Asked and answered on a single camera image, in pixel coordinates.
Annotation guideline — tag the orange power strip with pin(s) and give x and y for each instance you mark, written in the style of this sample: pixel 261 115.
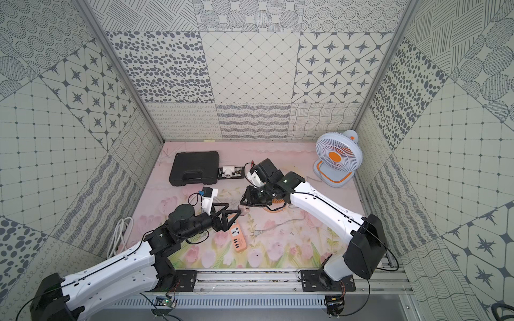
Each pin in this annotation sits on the orange power strip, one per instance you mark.
pixel 238 239

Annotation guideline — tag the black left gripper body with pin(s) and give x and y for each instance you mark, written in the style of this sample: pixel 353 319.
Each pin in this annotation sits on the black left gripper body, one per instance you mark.
pixel 216 217

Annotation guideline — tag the black tool case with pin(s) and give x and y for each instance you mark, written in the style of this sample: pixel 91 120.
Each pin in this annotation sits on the black tool case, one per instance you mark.
pixel 195 168

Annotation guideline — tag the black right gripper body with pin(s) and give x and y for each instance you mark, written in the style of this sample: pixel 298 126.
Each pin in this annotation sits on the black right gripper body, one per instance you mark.
pixel 260 196

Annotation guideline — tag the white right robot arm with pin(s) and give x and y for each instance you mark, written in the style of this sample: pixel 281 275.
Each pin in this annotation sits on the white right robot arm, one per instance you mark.
pixel 364 236

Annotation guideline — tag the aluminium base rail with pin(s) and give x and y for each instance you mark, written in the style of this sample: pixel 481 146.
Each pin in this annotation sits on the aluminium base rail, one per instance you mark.
pixel 261 281

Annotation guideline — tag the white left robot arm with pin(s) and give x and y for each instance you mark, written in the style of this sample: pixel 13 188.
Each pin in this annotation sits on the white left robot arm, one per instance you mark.
pixel 141 268

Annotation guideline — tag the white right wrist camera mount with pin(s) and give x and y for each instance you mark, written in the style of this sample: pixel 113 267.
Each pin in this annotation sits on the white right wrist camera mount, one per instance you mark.
pixel 256 176

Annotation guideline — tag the black tray with white adapter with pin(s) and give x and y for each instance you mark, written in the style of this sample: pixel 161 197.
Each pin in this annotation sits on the black tray with white adapter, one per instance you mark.
pixel 231 172

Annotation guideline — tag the green circuit board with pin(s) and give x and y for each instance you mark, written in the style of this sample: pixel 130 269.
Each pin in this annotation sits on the green circuit board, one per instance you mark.
pixel 165 302

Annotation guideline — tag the white orange desk fan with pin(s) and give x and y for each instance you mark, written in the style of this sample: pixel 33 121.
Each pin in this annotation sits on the white orange desk fan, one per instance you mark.
pixel 339 157

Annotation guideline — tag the small orange desk fan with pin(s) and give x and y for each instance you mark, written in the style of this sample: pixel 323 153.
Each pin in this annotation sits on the small orange desk fan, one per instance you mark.
pixel 274 205

